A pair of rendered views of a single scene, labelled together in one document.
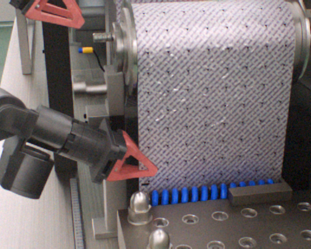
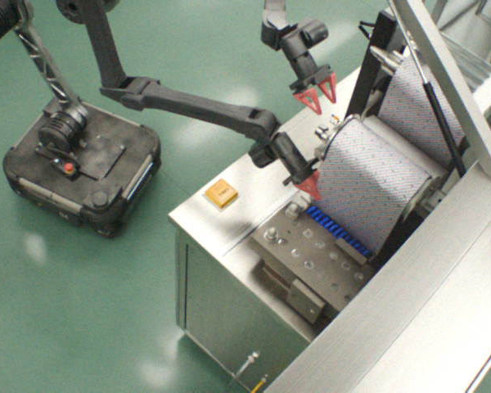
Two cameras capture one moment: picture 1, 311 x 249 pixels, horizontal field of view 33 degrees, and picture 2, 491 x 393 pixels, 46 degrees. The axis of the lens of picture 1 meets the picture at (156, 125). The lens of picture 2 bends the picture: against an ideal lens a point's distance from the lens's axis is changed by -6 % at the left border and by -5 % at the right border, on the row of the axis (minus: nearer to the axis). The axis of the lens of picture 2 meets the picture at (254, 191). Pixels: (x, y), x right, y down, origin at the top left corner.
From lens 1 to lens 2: 1.06 m
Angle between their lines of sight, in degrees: 45
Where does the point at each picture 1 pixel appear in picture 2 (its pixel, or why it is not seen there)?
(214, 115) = (353, 202)
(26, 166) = (260, 154)
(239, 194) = (338, 243)
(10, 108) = (258, 133)
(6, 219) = not seen: hidden behind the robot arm
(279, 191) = (356, 259)
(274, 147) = (378, 240)
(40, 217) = not seen: hidden behind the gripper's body
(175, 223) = (299, 228)
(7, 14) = not seen: outside the picture
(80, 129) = (290, 157)
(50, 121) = (279, 145)
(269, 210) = (343, 262)
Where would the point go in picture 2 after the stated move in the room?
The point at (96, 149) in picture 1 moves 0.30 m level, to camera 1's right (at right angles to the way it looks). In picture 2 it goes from (292, 171) to (366, 255)
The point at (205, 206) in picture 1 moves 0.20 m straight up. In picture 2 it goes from (323, 234) to (340, 191)
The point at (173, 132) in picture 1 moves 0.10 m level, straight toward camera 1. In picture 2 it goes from (333, 192) to (302, 209)
